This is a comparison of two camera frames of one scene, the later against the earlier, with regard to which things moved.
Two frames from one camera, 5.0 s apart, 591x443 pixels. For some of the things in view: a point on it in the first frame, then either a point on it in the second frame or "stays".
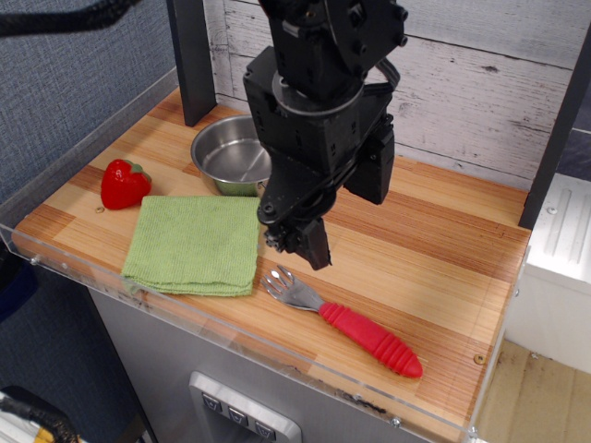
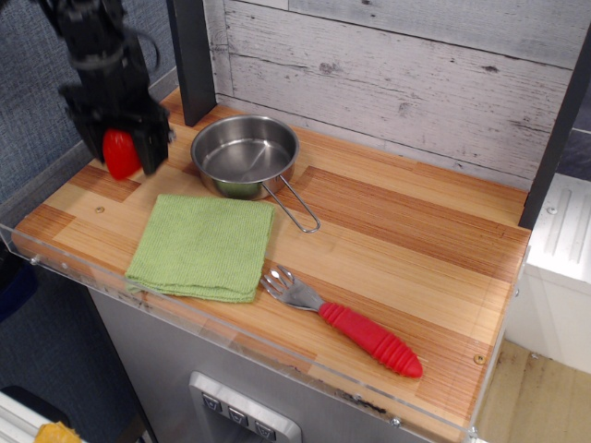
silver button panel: (223, 413) stays
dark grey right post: (572, 97) stays
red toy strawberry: (124, 185) to (121, 152)
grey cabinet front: (160, 353) stays
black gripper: (309, 157) to (115, 92)
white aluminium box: (551, 309) stays
